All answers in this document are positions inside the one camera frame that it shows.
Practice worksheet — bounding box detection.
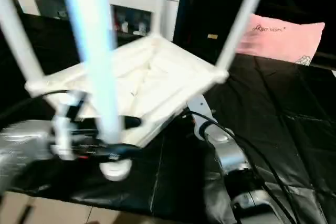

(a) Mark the black work mat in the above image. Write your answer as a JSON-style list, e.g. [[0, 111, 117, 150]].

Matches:
[[0, 13, 336, 223]]

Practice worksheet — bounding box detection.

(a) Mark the pink pillow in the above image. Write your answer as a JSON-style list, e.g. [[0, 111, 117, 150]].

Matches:
[[234, 14, 326, 65]]

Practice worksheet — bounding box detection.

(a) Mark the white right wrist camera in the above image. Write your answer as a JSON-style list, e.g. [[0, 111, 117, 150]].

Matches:
[[186, 95, 217, 131]]

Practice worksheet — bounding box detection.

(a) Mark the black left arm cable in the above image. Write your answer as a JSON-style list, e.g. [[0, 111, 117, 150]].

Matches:
[[0, 90, 70, 126]]

